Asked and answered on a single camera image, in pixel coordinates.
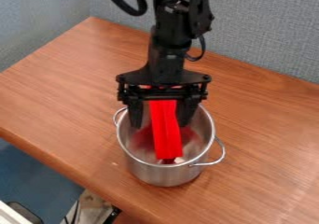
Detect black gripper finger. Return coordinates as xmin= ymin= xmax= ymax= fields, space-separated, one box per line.
xmin=177 ymin=98 xmax=199 ymax=127
xmin=129 ymin=100 xmax=143 ymax=129

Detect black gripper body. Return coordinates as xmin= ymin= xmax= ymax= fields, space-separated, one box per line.
xmin=117 ymin=26 xmax=213 ymax=108

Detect red plastic block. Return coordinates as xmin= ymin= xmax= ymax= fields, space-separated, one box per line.
xmin=149 ymin=100 xmax=183 ymax=164

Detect stainless steel pot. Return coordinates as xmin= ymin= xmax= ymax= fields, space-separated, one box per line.
xmin=113 ymin=105 xmax=226 ymax=187

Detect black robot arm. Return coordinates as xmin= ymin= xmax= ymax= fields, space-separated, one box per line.
xmin=117 ymin=0 xmax=215 ymax=128

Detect white black object at corner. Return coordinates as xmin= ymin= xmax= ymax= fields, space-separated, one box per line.
xmin=0 ymin=201 xmax=44 ymax=224

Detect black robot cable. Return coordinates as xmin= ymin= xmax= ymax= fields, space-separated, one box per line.
xmin=97 ymin=0 xmax=150 ymax=17

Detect metal table leg bracket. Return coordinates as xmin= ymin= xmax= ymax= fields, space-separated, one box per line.
xmin=62 ymin=189 xmax=122 ymax=224

